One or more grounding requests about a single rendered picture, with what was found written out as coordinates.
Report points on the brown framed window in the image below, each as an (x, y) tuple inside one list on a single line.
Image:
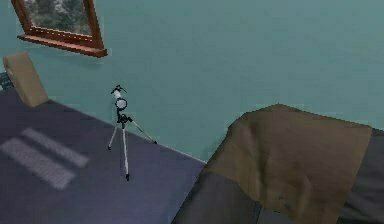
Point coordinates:
[(63, 40)]

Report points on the brown blanket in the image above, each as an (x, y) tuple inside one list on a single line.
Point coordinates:
[(290, 160)]

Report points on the white telescope on tripod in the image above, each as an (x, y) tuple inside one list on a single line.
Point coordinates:
[(120, 103)]

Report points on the dark grey sofa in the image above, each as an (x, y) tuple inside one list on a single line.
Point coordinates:
[(216, 200)]

